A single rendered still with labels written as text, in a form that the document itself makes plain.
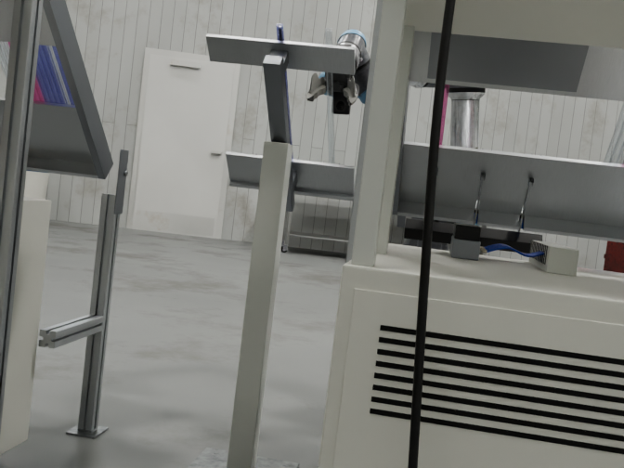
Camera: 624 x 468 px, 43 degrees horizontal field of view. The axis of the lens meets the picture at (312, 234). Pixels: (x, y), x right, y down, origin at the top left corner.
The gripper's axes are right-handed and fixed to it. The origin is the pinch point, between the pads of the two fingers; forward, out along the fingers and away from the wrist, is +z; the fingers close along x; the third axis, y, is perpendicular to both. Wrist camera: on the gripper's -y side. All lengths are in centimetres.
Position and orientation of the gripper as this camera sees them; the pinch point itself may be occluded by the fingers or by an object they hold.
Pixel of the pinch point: (330, 103)
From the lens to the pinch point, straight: 190.6
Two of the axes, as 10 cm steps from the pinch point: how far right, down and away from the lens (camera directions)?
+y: 0.2, -8.1, -5.8
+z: -2.0, 5.7, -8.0
